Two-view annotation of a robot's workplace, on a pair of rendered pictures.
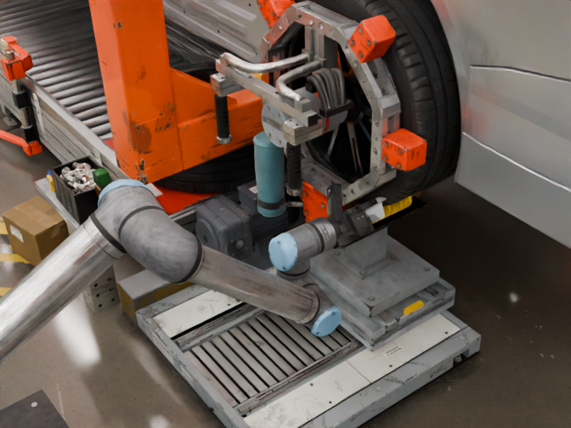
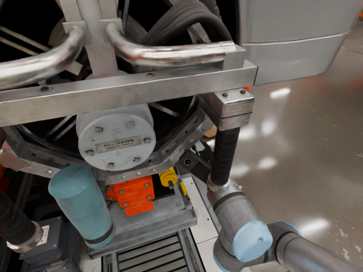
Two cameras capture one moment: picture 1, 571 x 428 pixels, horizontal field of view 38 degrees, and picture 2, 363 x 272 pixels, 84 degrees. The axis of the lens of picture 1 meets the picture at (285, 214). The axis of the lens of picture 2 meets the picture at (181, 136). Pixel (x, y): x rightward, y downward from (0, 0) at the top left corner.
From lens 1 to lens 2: 198 cm
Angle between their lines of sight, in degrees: 57
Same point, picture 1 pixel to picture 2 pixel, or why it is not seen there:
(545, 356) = not seen: hidden behind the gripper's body
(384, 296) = (179, 196)
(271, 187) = (105, 217)
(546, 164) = (311, 27)
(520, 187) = (287, 58)
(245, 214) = (64, 264)
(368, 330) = (193, 218)
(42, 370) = not seen: outside the picture
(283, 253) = (268, 242)
